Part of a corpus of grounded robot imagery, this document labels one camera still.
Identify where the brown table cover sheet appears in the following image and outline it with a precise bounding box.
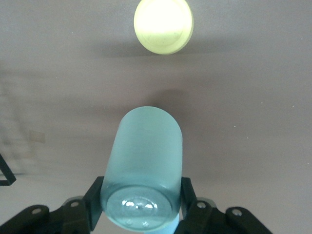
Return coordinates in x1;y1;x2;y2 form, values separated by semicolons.
0;0;312;234

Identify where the mint green plastic cup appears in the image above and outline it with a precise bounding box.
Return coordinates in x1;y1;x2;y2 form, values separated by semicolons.
100;105;184;233

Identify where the black wire cup holder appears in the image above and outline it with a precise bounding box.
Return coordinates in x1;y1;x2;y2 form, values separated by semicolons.
0;153;17;187

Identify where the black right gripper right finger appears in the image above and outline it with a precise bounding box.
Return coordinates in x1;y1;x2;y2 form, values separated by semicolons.
175;177;271;234

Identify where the light blue plastic cup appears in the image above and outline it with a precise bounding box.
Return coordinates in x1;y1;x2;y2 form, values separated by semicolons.
156;212;180;234

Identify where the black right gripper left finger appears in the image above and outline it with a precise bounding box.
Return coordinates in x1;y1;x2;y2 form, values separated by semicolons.
0;175;104;234

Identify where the yellow plastic cup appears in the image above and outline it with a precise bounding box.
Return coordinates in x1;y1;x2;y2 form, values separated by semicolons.
133;0;195;56

